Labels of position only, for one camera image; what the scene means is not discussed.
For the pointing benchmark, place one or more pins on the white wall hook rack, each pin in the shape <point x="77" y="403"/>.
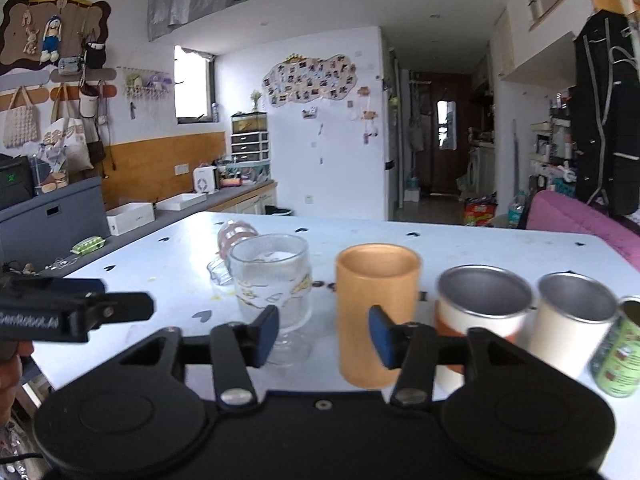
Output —
<point x="145" y="87"/>

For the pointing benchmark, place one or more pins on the cream knitted tote bag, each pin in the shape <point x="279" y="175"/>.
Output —
<point x="21" y="125"/>

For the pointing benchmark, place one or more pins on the grey topped counter cabinet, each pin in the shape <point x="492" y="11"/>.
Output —
<point x="245" y="197"/>

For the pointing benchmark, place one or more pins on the cluttered storage shelf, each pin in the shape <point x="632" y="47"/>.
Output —
<point x="552" y="145"/>

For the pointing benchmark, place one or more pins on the black hanging bag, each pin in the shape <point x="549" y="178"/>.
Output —
<point x="95" y="54"/>

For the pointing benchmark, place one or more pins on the white shallow tray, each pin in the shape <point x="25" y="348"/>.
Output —
<point x="180" y="201"/>

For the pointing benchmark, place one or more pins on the green egg-shaped box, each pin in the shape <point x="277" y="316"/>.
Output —
<point x="89" y="245"/>

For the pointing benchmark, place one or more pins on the person's left hand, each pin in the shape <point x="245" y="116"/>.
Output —
<point x="9" y="385"/>

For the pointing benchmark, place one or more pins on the small white appliance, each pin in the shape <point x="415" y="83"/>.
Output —
<point x="205" y="180"/>

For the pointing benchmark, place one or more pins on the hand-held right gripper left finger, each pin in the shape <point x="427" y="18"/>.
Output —
<point x="264" y="336"/>

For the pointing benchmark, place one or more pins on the orange wooden cup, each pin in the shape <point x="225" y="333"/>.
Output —
<point x="378" y="305"/>

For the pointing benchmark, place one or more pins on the brown wall pegboard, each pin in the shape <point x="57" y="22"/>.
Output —
<point x="15" y="15"/>

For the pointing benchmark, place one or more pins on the clear printed glass goblet cup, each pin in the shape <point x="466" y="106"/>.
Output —
<point x="272" y="280"/>

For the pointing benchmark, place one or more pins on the clear pink striped glass cup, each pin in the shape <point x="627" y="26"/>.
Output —
<point x="234" y="234"/>

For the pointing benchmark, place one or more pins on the blue plush doll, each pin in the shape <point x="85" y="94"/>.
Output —
<point x="50" y="40"/>

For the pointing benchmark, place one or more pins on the pink sofa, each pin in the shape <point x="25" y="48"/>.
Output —
<point x="575" y="217"/>

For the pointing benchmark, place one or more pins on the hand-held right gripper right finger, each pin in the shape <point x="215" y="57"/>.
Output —
<point x="383" y="338"/>

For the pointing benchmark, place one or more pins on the black and white drawer unit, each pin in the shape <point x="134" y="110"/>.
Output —
<point x="250" y="146"/>

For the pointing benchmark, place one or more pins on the black case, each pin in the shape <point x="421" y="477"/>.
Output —
<point x="14" y="182"/>

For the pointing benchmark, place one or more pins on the small clear star-shaped dish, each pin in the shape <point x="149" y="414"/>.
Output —
<point x="220" y="272"/>

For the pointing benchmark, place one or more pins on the white metal cup brown band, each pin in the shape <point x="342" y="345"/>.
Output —
<point x="480" y="305"/>

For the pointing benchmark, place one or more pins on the white cardboard box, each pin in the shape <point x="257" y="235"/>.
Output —
<point x="131" y="216"/>

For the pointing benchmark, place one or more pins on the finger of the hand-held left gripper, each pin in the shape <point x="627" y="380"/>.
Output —
<point x="125" y="307"/>

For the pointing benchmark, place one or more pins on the white hanging bucket bag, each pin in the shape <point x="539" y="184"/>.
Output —
<point x="89" y="102"/>

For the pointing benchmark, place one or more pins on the grey storage cabinet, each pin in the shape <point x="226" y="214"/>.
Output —
<point x="55" y="210"/>

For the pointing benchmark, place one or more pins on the glass fish tank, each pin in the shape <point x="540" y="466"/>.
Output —
<point x="249" y="122"/>

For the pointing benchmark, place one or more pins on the window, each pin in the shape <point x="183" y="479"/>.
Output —
<point x="191" y="82"/>

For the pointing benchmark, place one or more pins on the cloud-shaped photo board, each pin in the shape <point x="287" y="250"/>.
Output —
<point x="310" y="79"/>

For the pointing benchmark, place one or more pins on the brown wooden door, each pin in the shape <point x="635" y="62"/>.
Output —
<point x="440" y="160"/>

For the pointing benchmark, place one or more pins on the printed canvas tote bag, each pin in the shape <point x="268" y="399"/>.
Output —
<point x="67" y="142"/>

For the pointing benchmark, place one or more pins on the green printed can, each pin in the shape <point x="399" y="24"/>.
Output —
<point x="620" y="355"/>

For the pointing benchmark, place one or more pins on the red printed bag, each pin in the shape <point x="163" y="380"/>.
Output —
<point x="479" y="211"/>

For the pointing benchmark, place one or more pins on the plain white metal cup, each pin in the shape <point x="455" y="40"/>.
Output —
<point x="570" y="330"/>

